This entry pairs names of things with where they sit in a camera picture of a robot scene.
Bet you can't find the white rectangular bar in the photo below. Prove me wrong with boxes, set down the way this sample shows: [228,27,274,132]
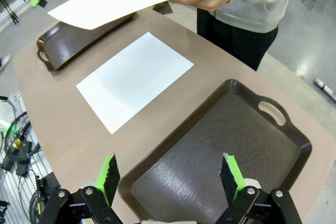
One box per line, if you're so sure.
[313,77,336,95]

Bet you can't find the small black box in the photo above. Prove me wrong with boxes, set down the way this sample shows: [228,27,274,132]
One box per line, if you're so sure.
[38,170,60,192]

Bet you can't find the black power adapter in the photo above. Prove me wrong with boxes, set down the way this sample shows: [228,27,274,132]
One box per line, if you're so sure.
[15,159,33,177]

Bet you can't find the brown plastic tray with handles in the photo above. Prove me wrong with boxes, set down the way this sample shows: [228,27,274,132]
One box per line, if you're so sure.
[117,78,313,224]
[36,11,138,72]

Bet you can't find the black cable bundle with connector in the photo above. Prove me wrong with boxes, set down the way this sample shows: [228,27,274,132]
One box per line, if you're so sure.
[0,112,41,171]

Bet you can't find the white slotted robot platform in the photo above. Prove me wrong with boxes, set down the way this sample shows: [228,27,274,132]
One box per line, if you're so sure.
[0,90,61,224]

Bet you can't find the person's black trousers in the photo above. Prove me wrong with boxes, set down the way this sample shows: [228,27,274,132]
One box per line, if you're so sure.
[196,7,278,72]

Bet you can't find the grey zip hoodie torso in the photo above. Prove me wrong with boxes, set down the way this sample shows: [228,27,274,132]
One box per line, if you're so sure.
[214,0,293,34]

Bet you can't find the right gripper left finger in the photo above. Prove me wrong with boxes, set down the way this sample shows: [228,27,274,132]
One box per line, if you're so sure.
[39,152,124,224]

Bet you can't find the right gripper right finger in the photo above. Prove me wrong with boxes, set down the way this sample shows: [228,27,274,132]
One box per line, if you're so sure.
[216,152,302,224]

